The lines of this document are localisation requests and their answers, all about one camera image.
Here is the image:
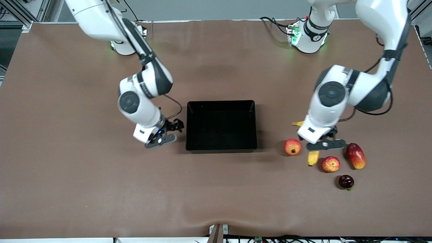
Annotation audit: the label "yellow banana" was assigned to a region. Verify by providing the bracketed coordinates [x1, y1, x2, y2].
[292, 120, 320, 167]

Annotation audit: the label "red yellow apple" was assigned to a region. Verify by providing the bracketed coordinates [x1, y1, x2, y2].
[321, 156, 341, 173]

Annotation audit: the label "black plastic box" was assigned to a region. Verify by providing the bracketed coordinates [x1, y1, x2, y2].
[185, 100, 258, 153]

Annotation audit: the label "red yellow mango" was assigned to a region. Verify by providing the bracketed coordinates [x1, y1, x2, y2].
[346, 142, 366, 170]

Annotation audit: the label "red yellow pomegranate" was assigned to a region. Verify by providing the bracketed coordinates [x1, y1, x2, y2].
[284, 138, 302, 156]

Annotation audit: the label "dark purple mangosteen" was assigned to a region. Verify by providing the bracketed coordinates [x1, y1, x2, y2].
[339, 174, 355, 191]

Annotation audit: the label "brown table mat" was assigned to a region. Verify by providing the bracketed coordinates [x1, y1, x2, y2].
[0, 19, 432, 238]

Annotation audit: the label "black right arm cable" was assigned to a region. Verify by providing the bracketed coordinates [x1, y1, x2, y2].
[163, 94, 183, 121]

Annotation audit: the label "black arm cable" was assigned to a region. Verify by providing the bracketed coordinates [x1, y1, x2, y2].
[163, 94, 183, 121]
[339, 32, 395, 123]

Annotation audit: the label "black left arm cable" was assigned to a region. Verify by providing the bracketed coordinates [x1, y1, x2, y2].
[339, 32, 395, 123]

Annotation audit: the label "grey table edge bracket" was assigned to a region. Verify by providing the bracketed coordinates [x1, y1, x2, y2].
[209, 224, 229, 235]

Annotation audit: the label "brown post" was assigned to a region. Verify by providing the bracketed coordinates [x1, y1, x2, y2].
[207, 224, 224, 243]

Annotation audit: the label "black right base cable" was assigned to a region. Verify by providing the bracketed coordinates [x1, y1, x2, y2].
[121, 0, 141, 22]

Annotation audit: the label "black left base cables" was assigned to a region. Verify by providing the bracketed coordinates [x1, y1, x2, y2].
[259, 16, 297, 37]

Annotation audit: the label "aluminium frame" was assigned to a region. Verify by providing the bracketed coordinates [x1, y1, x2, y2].
[0, 0, 64, 32]
[403, 0, 432, 27]

